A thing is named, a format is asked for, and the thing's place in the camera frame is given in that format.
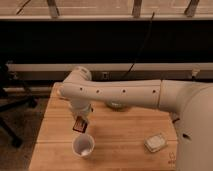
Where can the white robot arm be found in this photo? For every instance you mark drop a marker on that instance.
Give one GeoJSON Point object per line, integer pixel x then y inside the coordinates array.
{"type": "Point", "coordinates": [191, 101]}

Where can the green ceramic bowl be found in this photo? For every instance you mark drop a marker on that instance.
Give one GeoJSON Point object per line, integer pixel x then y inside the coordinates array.
{"type": "Point", "coordinates": [115, 106]}

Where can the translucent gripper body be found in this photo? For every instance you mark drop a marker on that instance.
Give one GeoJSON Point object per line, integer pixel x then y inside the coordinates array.
{"type": "Point", "coordinates": [80, 108]}

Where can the dark brown eraser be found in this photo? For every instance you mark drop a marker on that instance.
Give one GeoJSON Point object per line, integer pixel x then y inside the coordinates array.
{"type": "Point", "coordinates": [80, 125]}

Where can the white baseboard heater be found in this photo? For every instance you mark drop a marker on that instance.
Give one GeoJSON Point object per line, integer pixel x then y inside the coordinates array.
{"type": "Point", "coordinates": [113, 71]}

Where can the white plastic bottle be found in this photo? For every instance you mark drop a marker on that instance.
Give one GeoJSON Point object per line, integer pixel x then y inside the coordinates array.
{"type": "Point", "coordinates": [58, 93]}

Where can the black office chair base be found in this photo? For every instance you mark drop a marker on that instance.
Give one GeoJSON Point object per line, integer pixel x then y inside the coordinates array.
{"type": "Point", "coordinates": [5, 78]}

